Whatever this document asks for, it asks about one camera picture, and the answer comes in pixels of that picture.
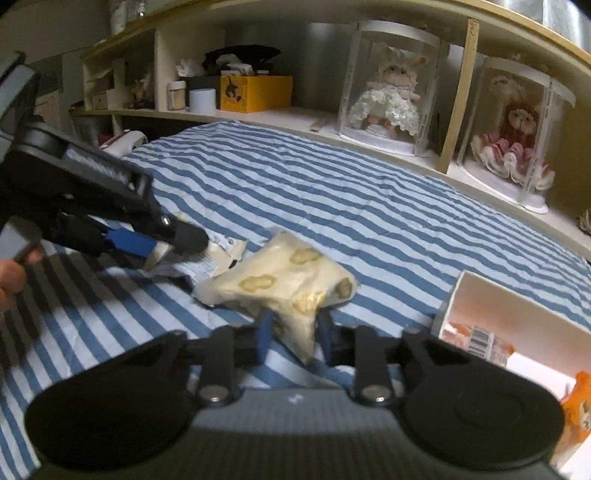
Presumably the small brown figurine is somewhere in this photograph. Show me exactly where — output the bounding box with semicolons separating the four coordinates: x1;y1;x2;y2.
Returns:
131;74;154;110

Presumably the cream yellow snack packet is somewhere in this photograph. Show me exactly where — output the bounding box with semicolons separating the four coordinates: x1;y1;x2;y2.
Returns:
194;228;360;365

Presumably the white dress doll display case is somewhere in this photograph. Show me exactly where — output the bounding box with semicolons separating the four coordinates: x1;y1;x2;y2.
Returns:
338;19;451;158

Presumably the white barcode snack packet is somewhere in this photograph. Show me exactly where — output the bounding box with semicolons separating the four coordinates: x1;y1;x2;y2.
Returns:
141;211;250;291

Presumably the white tissue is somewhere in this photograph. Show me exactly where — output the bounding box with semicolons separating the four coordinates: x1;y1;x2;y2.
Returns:
175;58;206;78

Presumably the blue striped blanket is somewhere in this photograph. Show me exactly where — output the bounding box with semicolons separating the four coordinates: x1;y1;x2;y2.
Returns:
0;119;591;480

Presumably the small lidded jar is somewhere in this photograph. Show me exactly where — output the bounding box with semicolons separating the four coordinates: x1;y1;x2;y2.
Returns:
166;80;188;112

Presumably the wooden shelf unit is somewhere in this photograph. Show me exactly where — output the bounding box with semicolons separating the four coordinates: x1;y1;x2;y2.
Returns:
69;0;591;259

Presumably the person's left hand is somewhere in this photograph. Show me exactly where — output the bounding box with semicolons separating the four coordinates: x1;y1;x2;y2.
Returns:
0;247;47;312

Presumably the grey curtain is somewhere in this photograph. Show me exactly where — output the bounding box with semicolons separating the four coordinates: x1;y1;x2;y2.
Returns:
503;0;591;31

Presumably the black cloth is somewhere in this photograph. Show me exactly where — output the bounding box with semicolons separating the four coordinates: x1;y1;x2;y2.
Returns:
203;45;282;75

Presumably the long orange snack packet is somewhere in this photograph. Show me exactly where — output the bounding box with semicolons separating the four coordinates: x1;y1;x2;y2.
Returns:
441;322;515;367

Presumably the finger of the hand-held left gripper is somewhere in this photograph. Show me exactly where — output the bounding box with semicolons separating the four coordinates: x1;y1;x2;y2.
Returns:
134;213;209;257
58;216;158;269

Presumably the white cup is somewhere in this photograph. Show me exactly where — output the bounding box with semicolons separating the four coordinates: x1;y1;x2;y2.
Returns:
189;89;218;113

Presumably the orange bread packet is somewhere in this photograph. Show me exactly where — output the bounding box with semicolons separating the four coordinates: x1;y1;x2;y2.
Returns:
558;371;591;446

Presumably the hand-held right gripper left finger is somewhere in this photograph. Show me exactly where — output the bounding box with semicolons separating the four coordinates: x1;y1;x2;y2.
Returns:
152;308;275;407

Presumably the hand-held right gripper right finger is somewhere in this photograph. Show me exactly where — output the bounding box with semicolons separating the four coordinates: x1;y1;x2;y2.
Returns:
316;310;444;407

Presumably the red dress doll display case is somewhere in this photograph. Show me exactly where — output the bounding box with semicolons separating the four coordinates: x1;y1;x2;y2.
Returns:
457;55;578;214

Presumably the yellow box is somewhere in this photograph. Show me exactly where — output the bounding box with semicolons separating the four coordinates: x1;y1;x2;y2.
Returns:
219;75;294;113

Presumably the white cardboard box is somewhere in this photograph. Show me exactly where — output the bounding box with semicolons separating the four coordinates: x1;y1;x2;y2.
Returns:
429;270;591;480

